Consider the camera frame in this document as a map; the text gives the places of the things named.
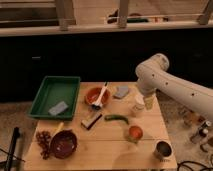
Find white plastic cup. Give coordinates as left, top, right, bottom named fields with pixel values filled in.
left=132, top=94, right=145, bottom=116

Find orange bowl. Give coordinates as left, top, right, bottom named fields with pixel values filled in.
left=84, top=87, right=110, bottom=106

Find black cable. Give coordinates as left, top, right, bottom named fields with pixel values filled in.
left=176, top=160, right=213, bottom=171

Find green chili pepper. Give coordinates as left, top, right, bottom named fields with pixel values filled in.
left=104, top=114, right=129, bottom=125

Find red tomato with green stem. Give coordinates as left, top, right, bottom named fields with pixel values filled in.
left=127, top=125, right=143, bottom=143

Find white dish brush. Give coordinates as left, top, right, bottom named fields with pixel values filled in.
left=92, top=82, right=108, bottom=110

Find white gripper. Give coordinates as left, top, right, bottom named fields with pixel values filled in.
left=137, top=79, right=156, bottom=110

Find wooden block with dark top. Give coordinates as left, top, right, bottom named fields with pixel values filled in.
left=81, top=112, right=102, bottom=130

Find blue sponge in tray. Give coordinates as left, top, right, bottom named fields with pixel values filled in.
left=48, top=101, right=68, bottom=116

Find metal cup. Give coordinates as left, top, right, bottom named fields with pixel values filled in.
left=153, top=141, right=172, bottom=160

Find bottles on floor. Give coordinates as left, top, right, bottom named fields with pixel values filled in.
left=183, top=110, right=211, bottom=144

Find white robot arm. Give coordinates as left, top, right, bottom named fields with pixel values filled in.
left=135, top=53, right=213, bottom=122

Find black stand pole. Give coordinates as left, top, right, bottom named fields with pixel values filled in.
left=4, top=127, right=20, bottom=171

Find wooden spoon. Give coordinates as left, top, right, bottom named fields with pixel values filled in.
left=52, top=122, right=64, bottom=137

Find bunch of red grapes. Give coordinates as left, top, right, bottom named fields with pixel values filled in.
left=36, top=131, right=51, bottom=160

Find green plastic tray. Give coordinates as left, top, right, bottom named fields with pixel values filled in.
left=29, top=76, right=80, bottom=120

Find dark red bowl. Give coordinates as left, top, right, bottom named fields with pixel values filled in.
left=50, top=130, right=77, bottom=159

